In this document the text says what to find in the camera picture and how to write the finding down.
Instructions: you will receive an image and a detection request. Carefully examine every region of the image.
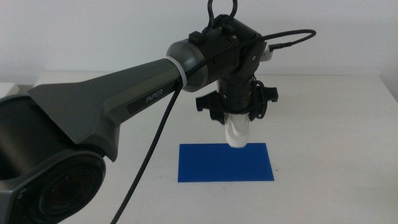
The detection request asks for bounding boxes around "blue rectangular mat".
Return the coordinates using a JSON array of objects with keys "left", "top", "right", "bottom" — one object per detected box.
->
[{"left": 177, "top": 142, "right": 275, "bottom": 183}]

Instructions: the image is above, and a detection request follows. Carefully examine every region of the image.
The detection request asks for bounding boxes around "white side table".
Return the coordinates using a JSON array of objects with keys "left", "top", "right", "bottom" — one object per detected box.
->
[{"left": 0, "top": 82, "right": 16, "bottom": 97}]

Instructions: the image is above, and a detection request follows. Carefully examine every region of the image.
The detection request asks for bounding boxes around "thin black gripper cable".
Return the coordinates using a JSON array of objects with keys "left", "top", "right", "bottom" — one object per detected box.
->
[{"left": 248, "top": 77, "right": 269, "bottom": 122}]

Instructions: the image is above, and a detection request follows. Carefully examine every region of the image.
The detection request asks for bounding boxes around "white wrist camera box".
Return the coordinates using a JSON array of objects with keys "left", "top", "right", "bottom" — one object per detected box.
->
[{"left": 263, "top": 43, "right": 275, "bottom": 62}]

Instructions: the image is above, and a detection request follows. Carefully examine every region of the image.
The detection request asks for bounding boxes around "long black braided cable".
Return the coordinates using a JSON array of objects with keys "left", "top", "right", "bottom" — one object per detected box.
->
[{"left": 109, "top": 29, "right": 317, "bottom": 224}]

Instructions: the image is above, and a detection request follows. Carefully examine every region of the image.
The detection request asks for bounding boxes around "short black looped cable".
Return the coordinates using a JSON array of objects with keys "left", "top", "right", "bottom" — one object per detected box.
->
[{"left": 206, "top": 0, "right": 239, "bottom": 35}]

